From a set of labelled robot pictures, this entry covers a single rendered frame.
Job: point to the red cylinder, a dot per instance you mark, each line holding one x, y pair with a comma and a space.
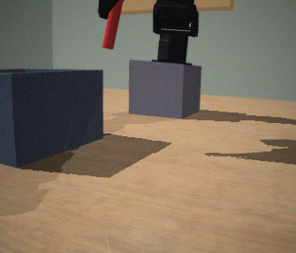
112, 26

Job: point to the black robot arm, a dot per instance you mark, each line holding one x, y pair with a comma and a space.
174, 14

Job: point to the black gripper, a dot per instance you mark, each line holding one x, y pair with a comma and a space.
105, 6

